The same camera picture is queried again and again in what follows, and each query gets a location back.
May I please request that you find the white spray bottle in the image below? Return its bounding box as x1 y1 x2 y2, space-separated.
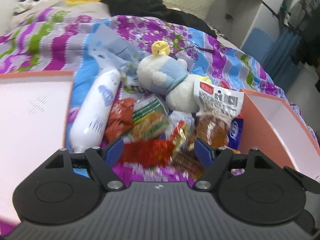
69 53 120 153

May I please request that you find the shiny red snack packet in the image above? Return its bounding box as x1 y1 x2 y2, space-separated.
119 139 175 168

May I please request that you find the pink box lid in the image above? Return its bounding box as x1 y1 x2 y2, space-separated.
1 70 74 225

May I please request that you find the light blue plastic bag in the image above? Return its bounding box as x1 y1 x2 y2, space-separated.
88 24 150 86

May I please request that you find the white cabinet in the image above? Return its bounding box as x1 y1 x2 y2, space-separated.
206 0 284 48

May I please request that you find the clear orange snack packet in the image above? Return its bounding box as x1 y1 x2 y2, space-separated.
167 120 204 181

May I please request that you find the white-top brown snack packet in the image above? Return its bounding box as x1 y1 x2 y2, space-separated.
194 81 244 148

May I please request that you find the blue curtain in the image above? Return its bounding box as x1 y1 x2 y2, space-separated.
262 27 301 82

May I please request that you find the blue white snack bag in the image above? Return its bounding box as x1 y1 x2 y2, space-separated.
228 115 244 150

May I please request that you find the crumpled brown-red snack wrapper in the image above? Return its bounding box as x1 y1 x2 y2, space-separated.
104 98 136 142

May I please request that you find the green yellow snack packet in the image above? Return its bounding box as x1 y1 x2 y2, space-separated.
129 94 169 141

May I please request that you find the pink cardboard box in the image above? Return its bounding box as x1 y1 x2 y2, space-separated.
239 89 320 181

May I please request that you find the black clothing pile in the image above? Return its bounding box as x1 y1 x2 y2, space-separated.
100 0 217 38

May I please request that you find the white blue plush toy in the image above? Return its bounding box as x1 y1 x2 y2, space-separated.
137 41 211 113

